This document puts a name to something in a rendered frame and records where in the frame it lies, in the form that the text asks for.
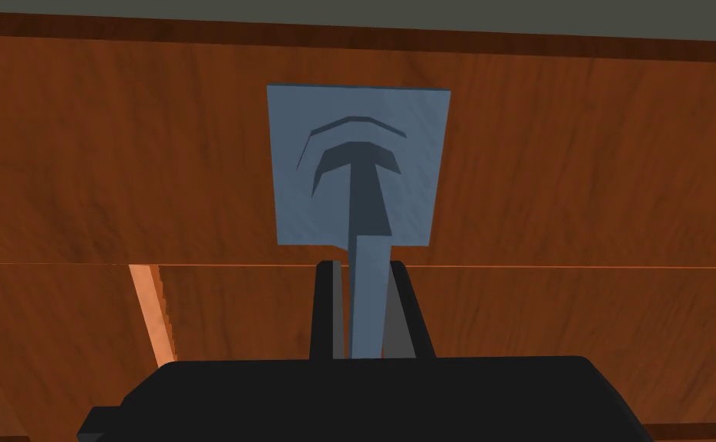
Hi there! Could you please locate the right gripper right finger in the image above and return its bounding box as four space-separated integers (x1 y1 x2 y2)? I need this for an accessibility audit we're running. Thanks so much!
381 260 438 360

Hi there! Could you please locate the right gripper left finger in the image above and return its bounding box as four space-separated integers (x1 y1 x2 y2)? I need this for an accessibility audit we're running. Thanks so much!
309 260 348 362

